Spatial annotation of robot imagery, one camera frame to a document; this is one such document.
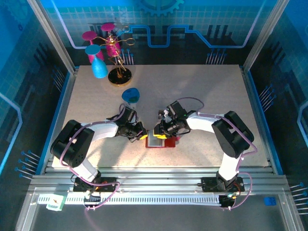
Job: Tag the blue wine glass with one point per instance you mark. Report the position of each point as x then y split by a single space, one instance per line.
99 68

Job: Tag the small blue block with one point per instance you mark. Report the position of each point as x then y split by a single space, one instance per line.
269 201

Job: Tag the aluminium front frame beam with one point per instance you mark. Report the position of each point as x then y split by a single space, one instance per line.
156 179

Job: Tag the small black circuit board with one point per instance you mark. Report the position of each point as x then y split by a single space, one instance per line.
95 199
226 200

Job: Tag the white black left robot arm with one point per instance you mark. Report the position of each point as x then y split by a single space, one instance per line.
103 130

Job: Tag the red leather card holder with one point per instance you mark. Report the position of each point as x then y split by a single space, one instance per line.
170 143

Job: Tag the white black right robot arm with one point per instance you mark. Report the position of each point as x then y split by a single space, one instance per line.
199 121

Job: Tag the black VIP credit card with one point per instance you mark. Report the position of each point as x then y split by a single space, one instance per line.
160 115

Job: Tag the blue and white small container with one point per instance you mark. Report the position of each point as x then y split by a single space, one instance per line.
130 95

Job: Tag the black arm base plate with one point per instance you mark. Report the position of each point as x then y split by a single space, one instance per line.
209 184
108 184

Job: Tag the aluminium frame post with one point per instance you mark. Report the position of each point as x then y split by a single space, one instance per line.
53 36
264 36

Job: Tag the aluminium side rail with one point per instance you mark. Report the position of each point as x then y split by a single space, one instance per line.
68 91
251 91

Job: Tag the pink wine glass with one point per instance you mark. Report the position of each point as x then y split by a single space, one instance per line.
107 27
89 35

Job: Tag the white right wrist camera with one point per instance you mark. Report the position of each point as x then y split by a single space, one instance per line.
167 118

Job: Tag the green white tag box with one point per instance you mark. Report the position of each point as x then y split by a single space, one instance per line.
55 202

